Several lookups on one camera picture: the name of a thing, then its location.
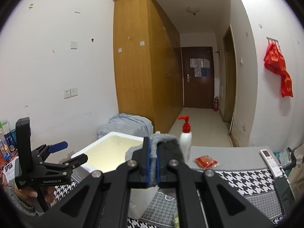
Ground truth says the teal plastic packet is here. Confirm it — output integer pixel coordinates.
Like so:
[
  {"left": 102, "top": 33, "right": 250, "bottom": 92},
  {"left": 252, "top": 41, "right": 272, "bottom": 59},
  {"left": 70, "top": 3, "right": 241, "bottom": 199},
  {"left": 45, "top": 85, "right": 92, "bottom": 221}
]
[{"left": 273, "top": 148, "right": 294, "bottom": 169}]

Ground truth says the person's left hand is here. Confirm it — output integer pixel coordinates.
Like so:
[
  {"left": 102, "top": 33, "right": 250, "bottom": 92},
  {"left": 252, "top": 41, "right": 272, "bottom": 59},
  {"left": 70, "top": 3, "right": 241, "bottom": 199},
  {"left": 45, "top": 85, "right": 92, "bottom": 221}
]
[{"left": 14, "top": 185, "right": 56, "bottom": 205}]

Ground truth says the white foam box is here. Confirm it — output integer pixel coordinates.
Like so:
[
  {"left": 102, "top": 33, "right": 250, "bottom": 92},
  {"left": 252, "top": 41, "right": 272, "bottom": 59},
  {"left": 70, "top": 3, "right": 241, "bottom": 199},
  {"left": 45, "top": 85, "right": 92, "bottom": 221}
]
[{"left": 71, "top": 131, "right": 158, "bottom": 219}]

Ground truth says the grey-blue fabric bundle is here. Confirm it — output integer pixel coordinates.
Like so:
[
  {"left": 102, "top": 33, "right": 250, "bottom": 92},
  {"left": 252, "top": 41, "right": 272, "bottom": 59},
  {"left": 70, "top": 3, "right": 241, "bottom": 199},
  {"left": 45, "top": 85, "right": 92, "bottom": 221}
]
[{"left": 98, "top": 113, "right": 154, "bottom": 139}]

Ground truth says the red snack packet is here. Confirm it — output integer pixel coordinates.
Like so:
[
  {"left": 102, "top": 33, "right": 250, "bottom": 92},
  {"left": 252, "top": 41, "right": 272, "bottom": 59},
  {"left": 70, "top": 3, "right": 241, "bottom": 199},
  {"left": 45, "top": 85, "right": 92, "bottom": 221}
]
[{"left": 192, "top": 155, "right": 220, "bottom": 170}]

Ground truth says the wooden side door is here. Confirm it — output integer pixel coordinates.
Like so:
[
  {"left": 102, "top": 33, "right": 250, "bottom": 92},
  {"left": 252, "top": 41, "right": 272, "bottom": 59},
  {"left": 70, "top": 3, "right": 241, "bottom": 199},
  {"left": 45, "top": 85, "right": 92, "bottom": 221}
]
[{"left": 222, "top": 25, "right": 237, "bottom": 133}]

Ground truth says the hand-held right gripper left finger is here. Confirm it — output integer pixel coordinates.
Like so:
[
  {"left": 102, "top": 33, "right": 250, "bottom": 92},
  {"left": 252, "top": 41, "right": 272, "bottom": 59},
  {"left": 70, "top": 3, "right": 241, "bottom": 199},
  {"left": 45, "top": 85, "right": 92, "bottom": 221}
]
[{"left": 36, "top": 136, "right": 158, "bottom": 228}]

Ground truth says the red plastic bag on hook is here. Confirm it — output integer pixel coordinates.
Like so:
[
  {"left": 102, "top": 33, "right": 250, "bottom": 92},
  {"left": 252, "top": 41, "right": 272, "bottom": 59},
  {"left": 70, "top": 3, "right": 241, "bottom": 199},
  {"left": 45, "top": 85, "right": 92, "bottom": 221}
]
[{"left": 264, "top": 43, "right": 294, "bottom": 98}]

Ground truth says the wooden wardrobe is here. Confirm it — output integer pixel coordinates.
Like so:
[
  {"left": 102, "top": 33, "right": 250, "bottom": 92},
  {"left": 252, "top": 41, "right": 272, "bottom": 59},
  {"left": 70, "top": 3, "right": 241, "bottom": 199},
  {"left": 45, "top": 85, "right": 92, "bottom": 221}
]
[{"left": 113, "top": 0, "right": 184, "bottom": 133}]

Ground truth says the black smartphone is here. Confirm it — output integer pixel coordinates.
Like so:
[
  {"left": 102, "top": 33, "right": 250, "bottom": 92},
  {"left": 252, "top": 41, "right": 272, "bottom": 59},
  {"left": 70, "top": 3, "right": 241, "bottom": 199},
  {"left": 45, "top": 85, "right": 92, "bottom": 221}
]
[{"left": 273, "top": 176, "right": 296, "bottom": 219}]

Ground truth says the grey felt cloth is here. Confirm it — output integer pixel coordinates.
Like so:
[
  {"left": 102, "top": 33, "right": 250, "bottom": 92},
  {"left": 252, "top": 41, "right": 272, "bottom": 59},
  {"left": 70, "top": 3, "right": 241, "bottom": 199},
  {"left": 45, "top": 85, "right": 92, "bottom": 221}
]
[{"left": 125, "top": 133, "right": 183, "bottom": 188}]

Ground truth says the large white paper notice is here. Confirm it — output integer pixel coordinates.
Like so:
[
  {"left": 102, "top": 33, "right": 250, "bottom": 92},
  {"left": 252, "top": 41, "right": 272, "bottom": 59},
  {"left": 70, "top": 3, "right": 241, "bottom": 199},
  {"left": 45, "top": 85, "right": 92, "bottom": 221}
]
[{"left": 190, "top": 58, "right": 210, "bottom": 68}]

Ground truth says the white remote control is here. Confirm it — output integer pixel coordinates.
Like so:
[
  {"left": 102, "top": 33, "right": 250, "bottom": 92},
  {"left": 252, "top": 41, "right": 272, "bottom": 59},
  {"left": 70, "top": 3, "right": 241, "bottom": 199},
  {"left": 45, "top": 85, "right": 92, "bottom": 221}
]
[{"left": 259, "top": 149, "right": 284, "bottom": 178}]

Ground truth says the person's left forearm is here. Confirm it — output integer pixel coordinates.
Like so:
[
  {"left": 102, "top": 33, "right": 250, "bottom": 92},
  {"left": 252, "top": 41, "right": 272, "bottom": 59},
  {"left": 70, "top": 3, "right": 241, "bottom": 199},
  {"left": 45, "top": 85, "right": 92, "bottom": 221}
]
[{"left": 6, "top": 185, "right": 38, "bottom": 216}]

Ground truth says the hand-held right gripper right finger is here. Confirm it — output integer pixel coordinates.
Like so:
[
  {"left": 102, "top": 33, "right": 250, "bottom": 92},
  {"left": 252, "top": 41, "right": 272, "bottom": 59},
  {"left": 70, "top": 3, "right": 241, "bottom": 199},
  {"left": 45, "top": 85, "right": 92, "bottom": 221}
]
[{"left": 157, "top": 144, "right": 276, "bottom": 228}]

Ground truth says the white pump bottle red cap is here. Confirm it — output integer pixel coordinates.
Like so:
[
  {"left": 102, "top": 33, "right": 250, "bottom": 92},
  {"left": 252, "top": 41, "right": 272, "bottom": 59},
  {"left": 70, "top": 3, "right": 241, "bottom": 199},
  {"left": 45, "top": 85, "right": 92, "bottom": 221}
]
[{"left": 178, "top": 116, "right": 192, "bottom": 162}]

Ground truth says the houndstooth patterned blanket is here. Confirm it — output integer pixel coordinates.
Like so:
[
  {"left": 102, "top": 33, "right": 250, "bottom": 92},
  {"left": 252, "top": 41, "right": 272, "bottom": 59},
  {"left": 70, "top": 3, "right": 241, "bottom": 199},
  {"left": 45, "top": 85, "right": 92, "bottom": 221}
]
[{"left": 53, "top": 145, "right": 297, "bottom": 228}]

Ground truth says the dark brown door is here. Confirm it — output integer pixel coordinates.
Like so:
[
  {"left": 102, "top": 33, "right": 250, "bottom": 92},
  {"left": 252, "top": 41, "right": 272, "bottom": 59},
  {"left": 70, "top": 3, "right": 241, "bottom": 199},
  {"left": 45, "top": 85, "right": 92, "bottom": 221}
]
[{"left": 181, "top": 47, "right": 215, "bottom": 110}]

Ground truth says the blue product box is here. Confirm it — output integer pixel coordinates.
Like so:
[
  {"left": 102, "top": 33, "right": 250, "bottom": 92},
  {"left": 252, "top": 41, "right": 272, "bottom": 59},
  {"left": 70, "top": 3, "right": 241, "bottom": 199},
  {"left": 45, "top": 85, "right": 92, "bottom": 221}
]
[{"left": 4, "top": 129, "right": 17, "bottom": 152}]

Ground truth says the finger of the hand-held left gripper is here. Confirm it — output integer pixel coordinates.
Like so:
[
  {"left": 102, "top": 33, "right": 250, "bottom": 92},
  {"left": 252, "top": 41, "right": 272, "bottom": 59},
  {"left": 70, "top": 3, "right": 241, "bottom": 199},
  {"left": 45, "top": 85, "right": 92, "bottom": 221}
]
[
  {"left": 39, "top": 154, "right": 89, "bottom": 171},
  {"left": 31, "top": 141, "right": 68, "bottom": 163}
]

